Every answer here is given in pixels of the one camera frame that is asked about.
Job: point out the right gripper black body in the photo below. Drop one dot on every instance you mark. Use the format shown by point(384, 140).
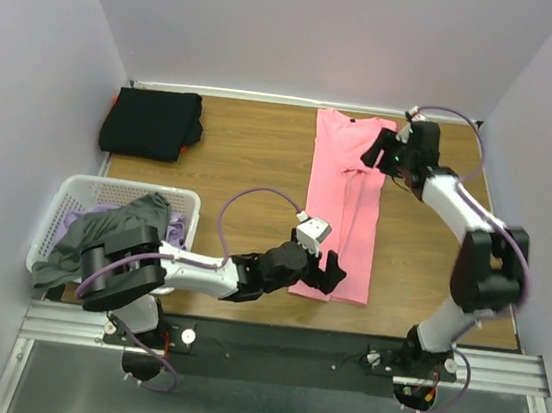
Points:
point(396, 159)

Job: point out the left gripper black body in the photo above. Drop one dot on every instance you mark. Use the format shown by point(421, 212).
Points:
point(310, 273)

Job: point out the pink t shirt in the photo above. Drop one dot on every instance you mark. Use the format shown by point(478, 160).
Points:
point(345, 193)

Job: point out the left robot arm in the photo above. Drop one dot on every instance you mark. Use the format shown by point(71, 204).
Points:
point(120, 273)

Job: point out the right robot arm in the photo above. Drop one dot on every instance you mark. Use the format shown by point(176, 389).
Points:
point(491, 270)

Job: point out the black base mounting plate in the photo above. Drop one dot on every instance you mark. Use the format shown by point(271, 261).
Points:
point(293, 356)

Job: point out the lavender t shirt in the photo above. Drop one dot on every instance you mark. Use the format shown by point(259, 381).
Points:
point(175, 232)

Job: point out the black folded t shirt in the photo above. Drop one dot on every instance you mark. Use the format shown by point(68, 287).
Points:
point(156, 125)

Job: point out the grey t shirt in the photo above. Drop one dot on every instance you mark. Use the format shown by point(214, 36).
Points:
point(63, 261)

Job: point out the white plastic laundry basket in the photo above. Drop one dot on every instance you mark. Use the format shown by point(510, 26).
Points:
point(81, 194)

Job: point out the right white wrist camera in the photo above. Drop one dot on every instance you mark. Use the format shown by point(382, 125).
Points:
point(412, 116)

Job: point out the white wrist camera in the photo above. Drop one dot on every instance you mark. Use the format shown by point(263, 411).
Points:
point(412, 116)
point(311, 232)

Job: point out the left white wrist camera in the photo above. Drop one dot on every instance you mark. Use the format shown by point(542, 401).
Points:
point(311, 232)

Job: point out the aluminium extrusion rail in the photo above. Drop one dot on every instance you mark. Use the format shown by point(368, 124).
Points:
point(480, 369)

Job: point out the white wall base trim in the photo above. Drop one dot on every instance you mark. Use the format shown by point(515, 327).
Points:
point(263, 97)

